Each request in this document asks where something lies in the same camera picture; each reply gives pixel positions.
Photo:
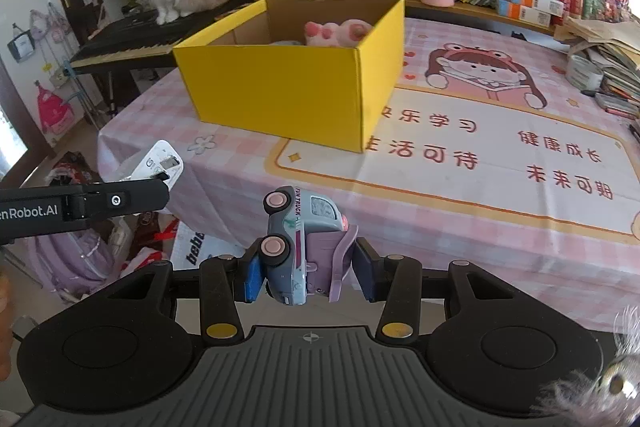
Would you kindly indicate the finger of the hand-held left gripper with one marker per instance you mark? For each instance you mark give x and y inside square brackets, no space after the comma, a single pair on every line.
[125,202]

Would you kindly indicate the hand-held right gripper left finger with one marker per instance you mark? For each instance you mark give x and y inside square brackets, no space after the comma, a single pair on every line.
[253,279]

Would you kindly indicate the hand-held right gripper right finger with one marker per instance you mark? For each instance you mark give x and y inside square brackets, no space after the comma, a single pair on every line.
[365,278]

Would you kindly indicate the grey toy mouse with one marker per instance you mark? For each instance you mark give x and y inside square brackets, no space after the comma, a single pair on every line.
[295,257]

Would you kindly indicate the small white box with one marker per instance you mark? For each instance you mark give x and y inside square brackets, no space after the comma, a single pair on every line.
[160,162]

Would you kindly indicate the yellow cardboard box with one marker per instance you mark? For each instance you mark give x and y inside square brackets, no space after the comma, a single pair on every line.
[280,92]

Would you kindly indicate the pink plush pig toy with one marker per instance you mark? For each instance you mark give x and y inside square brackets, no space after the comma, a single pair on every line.
[340,32]

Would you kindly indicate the lilac fabric bag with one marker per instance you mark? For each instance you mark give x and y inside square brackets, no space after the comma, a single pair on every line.
[65,257]

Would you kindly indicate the white printed plastic bag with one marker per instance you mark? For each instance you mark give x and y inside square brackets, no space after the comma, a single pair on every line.
[205,247]

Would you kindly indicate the pink child backpack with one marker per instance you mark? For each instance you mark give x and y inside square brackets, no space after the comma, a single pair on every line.
[52,109]

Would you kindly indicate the black electronic keyboard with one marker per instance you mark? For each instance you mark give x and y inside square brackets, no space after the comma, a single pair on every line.
[140,39]

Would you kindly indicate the fluffy lilac plush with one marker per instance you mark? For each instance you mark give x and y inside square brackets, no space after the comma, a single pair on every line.
[590,397]

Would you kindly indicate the grey tape roll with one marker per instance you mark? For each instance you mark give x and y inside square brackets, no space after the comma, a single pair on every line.
[582,74]

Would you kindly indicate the stack of papers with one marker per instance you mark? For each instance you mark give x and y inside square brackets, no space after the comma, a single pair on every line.
[610,47]

